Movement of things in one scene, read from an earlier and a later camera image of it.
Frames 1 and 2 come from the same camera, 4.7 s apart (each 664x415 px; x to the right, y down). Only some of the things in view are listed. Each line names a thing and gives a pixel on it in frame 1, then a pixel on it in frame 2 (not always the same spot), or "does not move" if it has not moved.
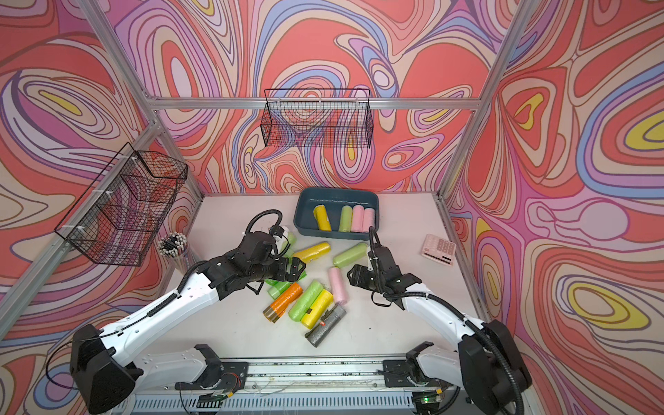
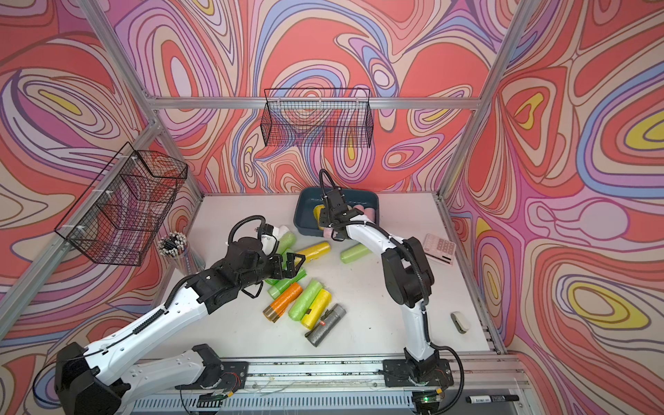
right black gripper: [359, 276] -> [323, 218]
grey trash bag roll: [326, 324] does not move
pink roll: [368, 219] does not move
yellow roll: [322, 218] does not move
